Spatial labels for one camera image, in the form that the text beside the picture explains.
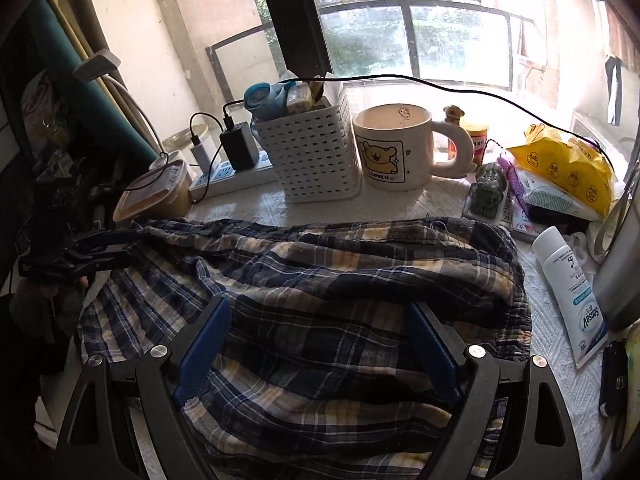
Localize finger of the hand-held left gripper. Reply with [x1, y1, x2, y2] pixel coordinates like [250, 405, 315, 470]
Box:
[19, 250, 136, 278]
[75, 228, 147, 253]

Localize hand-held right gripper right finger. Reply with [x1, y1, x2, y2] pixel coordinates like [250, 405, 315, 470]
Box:
[404, 300, 583, 480]

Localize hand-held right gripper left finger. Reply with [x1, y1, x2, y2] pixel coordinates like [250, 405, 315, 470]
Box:
[52, 295, 233, 480]

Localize blue plaid pants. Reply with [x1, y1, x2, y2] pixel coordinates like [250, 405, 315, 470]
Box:
[75, 215, 533, 480]

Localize person's left hand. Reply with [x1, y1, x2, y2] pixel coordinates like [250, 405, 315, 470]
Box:
[42, 274, 92, 306]

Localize grey frayed cloth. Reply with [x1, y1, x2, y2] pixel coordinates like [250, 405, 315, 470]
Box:
[50, 285, 88, 336]

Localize brown food container with lid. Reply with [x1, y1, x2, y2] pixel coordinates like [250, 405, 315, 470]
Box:
[112, 159, 193, 223]

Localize white textured table cloth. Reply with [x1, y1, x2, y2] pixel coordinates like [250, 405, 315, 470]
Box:
[37, 180, 640, 480]

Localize white power strip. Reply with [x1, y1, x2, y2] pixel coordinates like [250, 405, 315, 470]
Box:
[189, 155, 276, 200]

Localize white charger plug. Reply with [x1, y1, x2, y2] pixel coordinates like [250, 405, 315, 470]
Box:
[189, 135, 212, 171]

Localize white cream tube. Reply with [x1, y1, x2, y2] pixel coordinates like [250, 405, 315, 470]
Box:
[531, 226, 610, 370]

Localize teal fabric panel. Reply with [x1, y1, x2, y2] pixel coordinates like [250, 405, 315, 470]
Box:
[40, 0, 161, 161]

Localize black charger block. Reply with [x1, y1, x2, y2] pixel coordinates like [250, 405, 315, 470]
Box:
[220, 122, 260, 171]

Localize green figurine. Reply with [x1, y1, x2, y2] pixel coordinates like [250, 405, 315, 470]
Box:
[470, 164, 508, 221]

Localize white gooseneck desk lamp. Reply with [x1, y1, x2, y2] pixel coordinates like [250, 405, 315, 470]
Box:
[72, 49, 201, 161]

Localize black car key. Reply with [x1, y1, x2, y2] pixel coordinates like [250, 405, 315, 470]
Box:
[599, 340, 628, 418]

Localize flat black box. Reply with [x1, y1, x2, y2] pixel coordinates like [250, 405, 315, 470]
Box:
[530, 205, 593, 233]

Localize purple plastic item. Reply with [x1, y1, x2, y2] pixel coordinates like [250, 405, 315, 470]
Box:
[496, 156, 526, 211]

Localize white tissue pack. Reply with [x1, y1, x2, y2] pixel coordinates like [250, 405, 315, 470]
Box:
[515, 170, 596, 221]

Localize cream bear print mug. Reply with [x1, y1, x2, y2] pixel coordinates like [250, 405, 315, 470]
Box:
[352, 103, 476, 192]

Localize blue face mask pack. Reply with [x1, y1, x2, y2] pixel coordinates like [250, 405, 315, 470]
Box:
[243, 82, 291, 121]

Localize white perforated plastic basket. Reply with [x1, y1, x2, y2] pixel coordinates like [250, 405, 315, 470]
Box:
[255, 92, 363, 204]

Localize red jar with yellow lid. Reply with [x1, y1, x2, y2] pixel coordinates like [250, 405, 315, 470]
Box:
[460, 119, 488, 165]

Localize yellow printed plastic bag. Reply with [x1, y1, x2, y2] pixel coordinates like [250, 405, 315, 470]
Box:
[506, 124, 615, 218]

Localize small bottle with duck cap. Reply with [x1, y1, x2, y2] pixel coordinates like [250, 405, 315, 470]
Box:
[442, 105, 463, 161]

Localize dark hanging garment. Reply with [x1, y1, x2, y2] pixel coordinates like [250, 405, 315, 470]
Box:
[604, 55, 623, 126]

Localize black balcony railing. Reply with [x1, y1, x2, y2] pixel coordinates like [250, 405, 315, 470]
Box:
[317, 2, 536, 93]

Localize black cable of white charger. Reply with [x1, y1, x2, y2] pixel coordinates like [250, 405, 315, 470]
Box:
[150, 111, 231, 203]

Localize dark window frame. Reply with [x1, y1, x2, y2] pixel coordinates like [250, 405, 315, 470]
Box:
[252, 0, 335, 81]

